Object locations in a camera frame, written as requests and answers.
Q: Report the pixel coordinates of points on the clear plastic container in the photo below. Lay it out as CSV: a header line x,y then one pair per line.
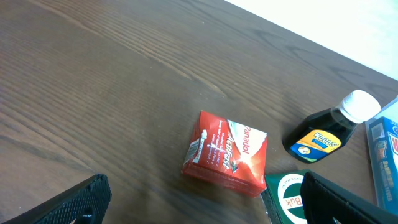
x,y
377,115

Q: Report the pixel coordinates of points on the green Zam-Buk box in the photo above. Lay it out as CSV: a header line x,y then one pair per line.
x,y
282,198

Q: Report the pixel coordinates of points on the dark cough syrup bottle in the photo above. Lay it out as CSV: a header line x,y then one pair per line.
x,y
324,132

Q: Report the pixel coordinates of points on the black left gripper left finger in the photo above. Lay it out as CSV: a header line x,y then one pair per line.
x,y
86,202

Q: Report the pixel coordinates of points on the blue cooling patch packet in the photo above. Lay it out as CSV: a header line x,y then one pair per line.
x,y
384,158

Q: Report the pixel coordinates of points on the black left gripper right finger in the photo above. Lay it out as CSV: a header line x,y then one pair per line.
x,y
325,202

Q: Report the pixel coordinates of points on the red Panadol box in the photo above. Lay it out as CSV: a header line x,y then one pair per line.
x,y
228,154

